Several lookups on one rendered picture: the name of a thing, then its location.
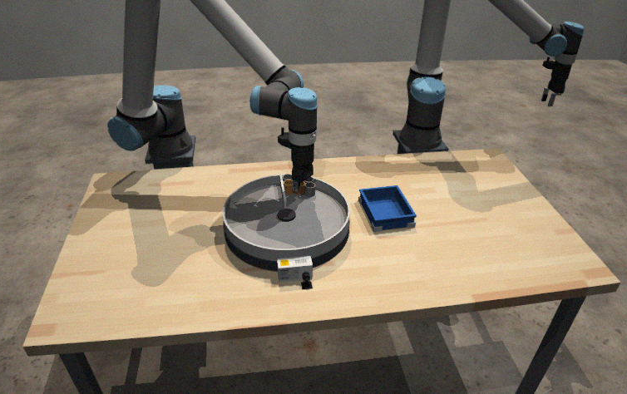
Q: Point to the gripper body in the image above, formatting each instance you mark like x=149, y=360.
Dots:
x=559, y=79
x=302, y=163

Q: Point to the bronze bushing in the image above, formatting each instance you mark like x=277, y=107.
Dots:
x=289, y=190
x=300, y=193

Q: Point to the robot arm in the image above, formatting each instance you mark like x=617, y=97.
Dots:
x=141, y=65
x=428, y=44

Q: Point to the grey turntable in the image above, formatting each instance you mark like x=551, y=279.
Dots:
x=261, y=243

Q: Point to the blue crate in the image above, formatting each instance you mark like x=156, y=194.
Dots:
x=386, y=208

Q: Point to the white control box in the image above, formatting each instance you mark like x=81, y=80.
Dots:
x=291, y=269

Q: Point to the wooden table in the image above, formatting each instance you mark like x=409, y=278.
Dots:
x=346, y=273

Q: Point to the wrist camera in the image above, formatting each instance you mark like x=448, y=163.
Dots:
x=284, y=140
x=547, y=65

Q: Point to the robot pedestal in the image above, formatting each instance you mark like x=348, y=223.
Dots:
x=171, y=160
x=420, y=147

